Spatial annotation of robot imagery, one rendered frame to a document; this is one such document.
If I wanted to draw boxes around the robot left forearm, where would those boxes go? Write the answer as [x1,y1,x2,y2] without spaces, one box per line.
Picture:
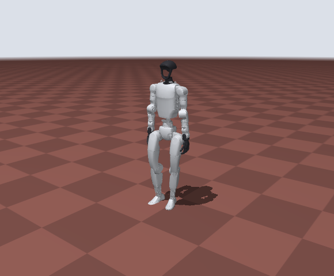
[181,110,190,139]

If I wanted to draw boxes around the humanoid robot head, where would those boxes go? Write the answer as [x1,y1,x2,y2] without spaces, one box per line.
[160,60,177,85]

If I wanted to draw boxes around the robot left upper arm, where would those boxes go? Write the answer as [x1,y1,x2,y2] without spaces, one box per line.
[176,86,188,118]

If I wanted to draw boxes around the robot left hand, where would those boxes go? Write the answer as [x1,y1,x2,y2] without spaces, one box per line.
[180,134,189,154]

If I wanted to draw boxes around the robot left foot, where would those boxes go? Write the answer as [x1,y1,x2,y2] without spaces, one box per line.
[165,197,177,210]

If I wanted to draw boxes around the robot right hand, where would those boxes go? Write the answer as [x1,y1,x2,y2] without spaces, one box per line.
[147,127,152,145]

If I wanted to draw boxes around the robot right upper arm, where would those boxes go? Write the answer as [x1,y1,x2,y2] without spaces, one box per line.
[147,83,157,113]

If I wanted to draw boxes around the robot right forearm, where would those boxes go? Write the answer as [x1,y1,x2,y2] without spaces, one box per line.
[147,112,155,131]

